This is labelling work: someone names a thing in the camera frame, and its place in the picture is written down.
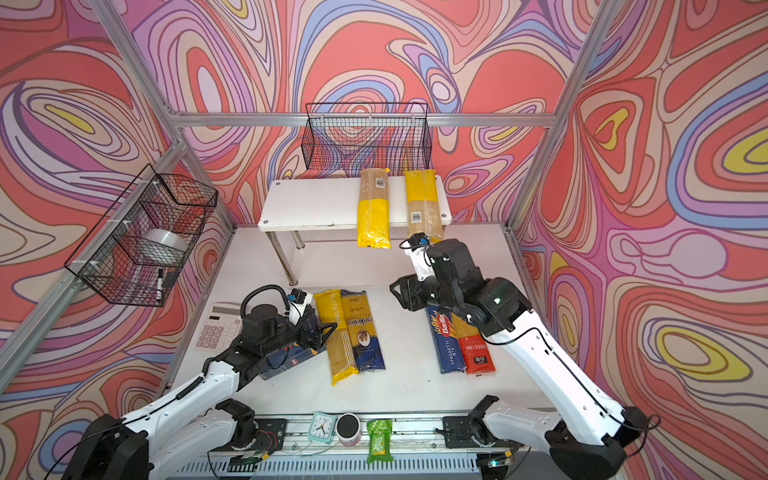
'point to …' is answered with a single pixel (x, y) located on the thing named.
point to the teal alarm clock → (322, 427)
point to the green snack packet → (380, 431)
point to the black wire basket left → (138, 247)
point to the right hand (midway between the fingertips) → (404, 292)
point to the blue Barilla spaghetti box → (449, 351)
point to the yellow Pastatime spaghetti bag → (330, 309)
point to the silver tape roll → (167, 236)
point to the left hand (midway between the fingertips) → (327, 317)
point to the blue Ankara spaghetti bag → (368, 351)
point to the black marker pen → (160, 285)
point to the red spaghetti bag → (476, 356)
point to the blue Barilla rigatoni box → (289, 356)
